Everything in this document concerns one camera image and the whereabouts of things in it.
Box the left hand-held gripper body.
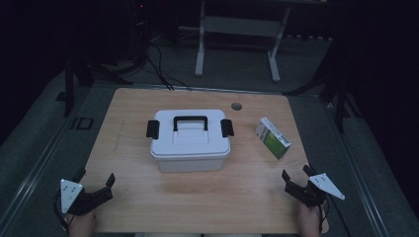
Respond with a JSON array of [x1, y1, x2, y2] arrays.
[[59, 179, 115, 217]]

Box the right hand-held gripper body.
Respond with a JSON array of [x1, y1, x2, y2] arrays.
[[285, 173, 347, 208]]

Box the white plastic storage box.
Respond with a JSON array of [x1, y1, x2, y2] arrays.
[[157, 154, 229, 174]]

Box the white storage box lid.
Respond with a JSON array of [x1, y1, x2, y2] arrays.
[[145, 109, 235, 162]]

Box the person's right hand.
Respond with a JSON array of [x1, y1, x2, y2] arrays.
[[297, 203, 326, 237]]

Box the person's left hand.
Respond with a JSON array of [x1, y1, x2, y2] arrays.
[[66, 208, 97, 237]]

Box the green and white medicine box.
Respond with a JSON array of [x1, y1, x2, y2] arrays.
[[254, 117, 293, 161]]

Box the black tripod stand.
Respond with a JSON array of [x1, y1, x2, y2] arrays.
[[54, 57, 133, 119], [282, 62, 364, 134]]

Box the dark equipment rack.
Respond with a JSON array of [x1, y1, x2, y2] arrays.
[[129, 0, 153, 65]]

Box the white metal stand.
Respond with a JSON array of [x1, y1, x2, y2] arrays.
[[194, 0, 293, 84]]

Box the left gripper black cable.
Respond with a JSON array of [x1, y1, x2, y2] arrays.
[[52, 192, 72, 233]]

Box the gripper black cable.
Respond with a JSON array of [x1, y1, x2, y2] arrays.
[[52, 192, 72, 233], [316, 197, 352, 237]]

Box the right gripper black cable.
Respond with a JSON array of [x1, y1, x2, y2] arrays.
[[316, 197, 352, 237]]

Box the black floor cables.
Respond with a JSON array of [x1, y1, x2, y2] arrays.
[[144, 41, 193, 92]]

